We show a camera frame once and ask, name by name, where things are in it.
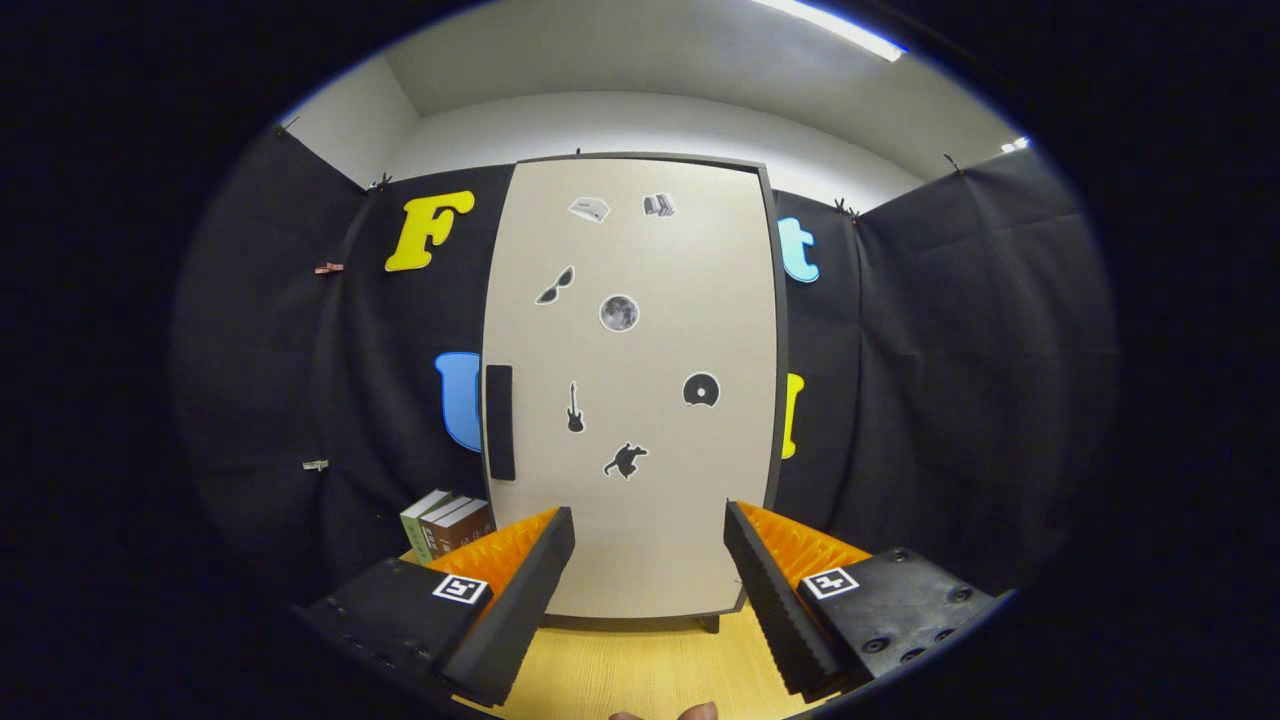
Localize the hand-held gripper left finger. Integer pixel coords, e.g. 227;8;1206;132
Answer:
300;506;577;709

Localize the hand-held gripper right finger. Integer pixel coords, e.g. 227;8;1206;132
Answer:
722;500;1016;701

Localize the black door handle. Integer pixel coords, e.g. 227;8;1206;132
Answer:
485;364;516;482

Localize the green book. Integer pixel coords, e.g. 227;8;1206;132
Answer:
400;489;451;566

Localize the grey cabinet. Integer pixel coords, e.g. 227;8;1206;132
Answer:
478;152;791;634

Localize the black backdrop cloth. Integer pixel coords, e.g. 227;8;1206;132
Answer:
170;125;1119;601

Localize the long ceiling light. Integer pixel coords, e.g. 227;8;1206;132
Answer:
750;0;909;63

